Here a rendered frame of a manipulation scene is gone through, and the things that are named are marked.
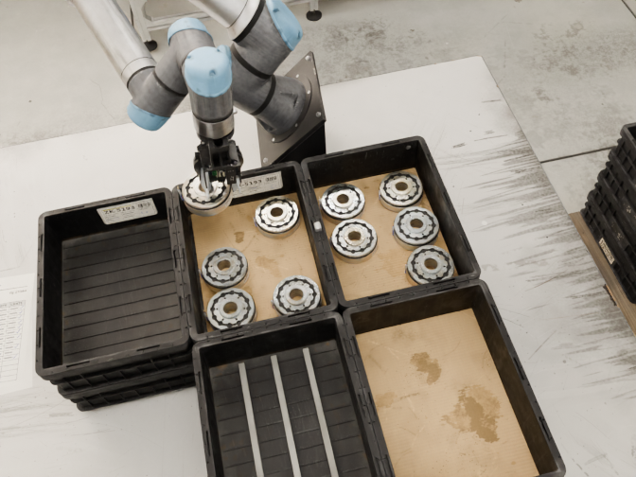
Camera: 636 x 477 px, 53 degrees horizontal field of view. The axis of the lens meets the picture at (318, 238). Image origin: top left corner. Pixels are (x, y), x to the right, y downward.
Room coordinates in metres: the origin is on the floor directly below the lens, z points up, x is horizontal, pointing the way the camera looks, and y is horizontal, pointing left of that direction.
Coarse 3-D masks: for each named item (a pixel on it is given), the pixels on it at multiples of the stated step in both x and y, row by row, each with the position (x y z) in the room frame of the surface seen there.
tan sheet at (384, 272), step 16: (384, 176) 0.98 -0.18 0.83; (416, 176) 0.97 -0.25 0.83; (320, 192) 0.94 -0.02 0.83; (368, 192) 0.93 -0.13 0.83; (368, 208) 0.88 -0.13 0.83; (384, 208) 0.88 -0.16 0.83; (384, 224) 0.83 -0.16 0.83; (352, 240) 0.80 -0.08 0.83; (384, 240) 0.79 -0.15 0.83; (336, 256) 0.76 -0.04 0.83; (384, 256) 0.75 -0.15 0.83; (400, 256) 0.74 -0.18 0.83; (352, 272) 0.71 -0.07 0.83; (368, 272) 0.71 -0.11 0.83; (384, 272) 0.71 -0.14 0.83; (400, 272) 0.70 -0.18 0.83; (352, 288) 0.67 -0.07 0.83; (368, 288) 0.67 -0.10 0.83; (384, 288) 0.67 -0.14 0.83; (400, 288) 0.66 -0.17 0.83
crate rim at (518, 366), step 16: (448, 288) 0.60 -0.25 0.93; (464, 288) 0.60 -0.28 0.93; (368, 304) 0.58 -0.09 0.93; (384, 304) 0.58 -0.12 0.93; (496, 320) 0.52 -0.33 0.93; (352, 336) 0.51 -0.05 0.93; (352, 352) 0.48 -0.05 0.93; (512, 352) 0.45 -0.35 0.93; (368, 384) 0.41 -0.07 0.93; (528, 384) 0.39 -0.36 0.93; (368, 400) 0.38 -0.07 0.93; (528, 400) 0.36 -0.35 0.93; (544, 432) 0.30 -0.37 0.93; (384, 448) 0.30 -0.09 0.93; (384, 464) 0.27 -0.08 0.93; (560, 464) 0.25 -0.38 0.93
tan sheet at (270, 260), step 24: (192, 216) 0.90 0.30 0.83; (216, 216) 0.90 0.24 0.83; (240, 216) 0.89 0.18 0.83; (216, 240) 0.83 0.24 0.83; (240, 240) 0.82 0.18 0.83; (264, 240) 0.82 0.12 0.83; (288, 240) 0.81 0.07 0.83; (264, 264) 0.75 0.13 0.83; (288, 264) 0.75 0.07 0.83; (312, 264) 0.74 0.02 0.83; (240, 288) 0.70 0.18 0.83; (264, 288) 0.69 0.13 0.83; (264, 312) 0.63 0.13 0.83
